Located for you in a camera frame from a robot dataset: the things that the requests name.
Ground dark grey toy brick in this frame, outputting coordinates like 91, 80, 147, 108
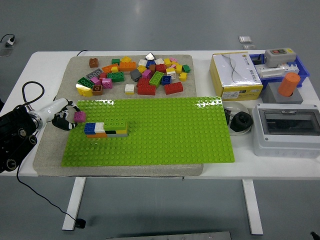
129, 68, 143, 82

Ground blue plastic bin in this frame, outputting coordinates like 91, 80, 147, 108
249, 53, 311, 88

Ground white table leg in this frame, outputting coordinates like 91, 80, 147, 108
241, 179, 264, 236
61, 177, 87, 231

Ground lime green stacked long brick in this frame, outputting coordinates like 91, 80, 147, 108
103, 117, 128, 131

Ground black electrical module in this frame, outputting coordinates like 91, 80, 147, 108
250, 55, 266, 66

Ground white square toy brick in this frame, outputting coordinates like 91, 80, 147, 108
165, 67, 177, 80

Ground orange long toy brick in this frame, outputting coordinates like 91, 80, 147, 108
118, 61, 137, 72
101, 63, 120, 74

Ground grey square block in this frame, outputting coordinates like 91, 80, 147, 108
261, 82, 304, 105

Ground grey metal plate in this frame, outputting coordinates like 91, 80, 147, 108
106, 231, 233, 240

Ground white electrical socket part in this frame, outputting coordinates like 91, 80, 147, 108
257, 64, 286, 80

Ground dark green long brick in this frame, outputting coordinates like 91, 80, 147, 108
76, 76, 95, 89
106, 71, 125, 83

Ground grey push-button switch box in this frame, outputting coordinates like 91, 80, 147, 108
264, 48, 297, 68

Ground grey electrical enclosure box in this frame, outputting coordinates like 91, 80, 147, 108
251, 102, 320, 159

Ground floor socket with plug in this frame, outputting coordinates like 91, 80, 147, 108
0, 33, 16, 48

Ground white round dish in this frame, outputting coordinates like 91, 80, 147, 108
222, 101, 252, 137

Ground yellow long toy brick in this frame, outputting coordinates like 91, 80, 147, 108
75, 83, 94, 98

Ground green studded baseplate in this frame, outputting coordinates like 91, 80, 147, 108
61, 96, 236, 167

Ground magenta square toy brick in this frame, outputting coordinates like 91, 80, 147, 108
73, 111, 87, 123

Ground black cable with plug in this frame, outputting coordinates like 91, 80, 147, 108
16, 159, 87, 230

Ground yellow and white cardboard box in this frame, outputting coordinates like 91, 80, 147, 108
209, 51, 264, 102

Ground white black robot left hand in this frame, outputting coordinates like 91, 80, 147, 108
39, 97, 85, 131

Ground blue stacked toy brick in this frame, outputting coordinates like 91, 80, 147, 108
84, 122, 97, 135

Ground grey-brown table mat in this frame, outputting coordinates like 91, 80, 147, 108
32, 54, 204, 177

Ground black hexagonal nut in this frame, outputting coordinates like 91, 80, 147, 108
229, 111, 254, 133

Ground red long toy brick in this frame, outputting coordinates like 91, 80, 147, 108
163, 81, 184, 95
136, 84, 157, 96

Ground white circuit breakers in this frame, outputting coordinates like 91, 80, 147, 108
284, 62, 300, 75

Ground orange stacked toy brick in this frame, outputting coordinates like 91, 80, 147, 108
86, 131, 108, 139

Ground grey long toy brick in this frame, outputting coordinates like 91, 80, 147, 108
85, 68, 104, 80

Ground orange cylinder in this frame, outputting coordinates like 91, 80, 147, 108
277, 72, 301, 98

